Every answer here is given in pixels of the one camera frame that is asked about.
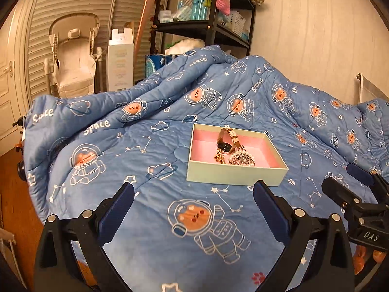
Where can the rose gold wrist watch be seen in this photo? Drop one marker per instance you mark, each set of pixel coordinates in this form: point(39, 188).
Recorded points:
point(226, 144)

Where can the white plastic basket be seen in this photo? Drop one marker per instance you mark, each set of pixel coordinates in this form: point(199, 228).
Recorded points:
point(235, 21)

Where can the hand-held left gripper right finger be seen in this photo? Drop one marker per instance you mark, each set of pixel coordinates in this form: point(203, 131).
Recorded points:
point(270, 210)

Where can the black wheeled frame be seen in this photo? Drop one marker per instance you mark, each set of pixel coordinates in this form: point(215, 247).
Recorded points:
point(21, 167)

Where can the silver bangle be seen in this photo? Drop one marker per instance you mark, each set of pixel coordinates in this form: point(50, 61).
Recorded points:
point(246, 159)

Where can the wooden pole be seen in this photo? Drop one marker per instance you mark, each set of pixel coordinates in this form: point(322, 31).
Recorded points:
point(145, 15)

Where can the blue tissue pack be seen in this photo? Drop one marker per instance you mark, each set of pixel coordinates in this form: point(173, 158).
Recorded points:
point(158, 64)

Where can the tall white carton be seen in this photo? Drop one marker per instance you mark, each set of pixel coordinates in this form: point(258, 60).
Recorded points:
point(120, 64)

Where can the pale green box pink inside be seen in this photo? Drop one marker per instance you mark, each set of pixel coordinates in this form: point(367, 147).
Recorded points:
point(231, 176)

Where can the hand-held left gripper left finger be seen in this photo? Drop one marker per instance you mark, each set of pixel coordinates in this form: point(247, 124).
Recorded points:
point(117, 211)

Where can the row of blue bottles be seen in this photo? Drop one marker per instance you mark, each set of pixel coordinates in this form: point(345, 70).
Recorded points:
point(196, 7)

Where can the white framed board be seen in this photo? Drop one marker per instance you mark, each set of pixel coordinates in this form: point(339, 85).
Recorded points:
point(372, 92)

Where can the white baby seat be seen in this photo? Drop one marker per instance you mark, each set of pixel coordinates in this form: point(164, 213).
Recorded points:
point(76, 57)

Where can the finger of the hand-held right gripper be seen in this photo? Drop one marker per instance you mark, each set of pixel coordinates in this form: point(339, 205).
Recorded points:
point(360, 173)
point(337, 191)

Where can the black shelf rack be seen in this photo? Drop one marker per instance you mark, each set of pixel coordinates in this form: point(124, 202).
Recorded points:
point(212, 27)

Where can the white fluffy bundle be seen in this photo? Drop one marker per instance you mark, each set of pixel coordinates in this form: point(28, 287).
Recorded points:
point(185, 45)

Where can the pink mesh bag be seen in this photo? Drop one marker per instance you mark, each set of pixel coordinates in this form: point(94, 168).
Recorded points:
point(223, 1)

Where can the white panel door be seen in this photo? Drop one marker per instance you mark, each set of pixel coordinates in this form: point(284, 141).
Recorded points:
point(10, 97)

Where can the person's right hand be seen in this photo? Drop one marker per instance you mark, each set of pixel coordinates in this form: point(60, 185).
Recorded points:
point(361, 257)

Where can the blue printed blanket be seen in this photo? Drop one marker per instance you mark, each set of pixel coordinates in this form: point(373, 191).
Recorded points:
point(121, 146)

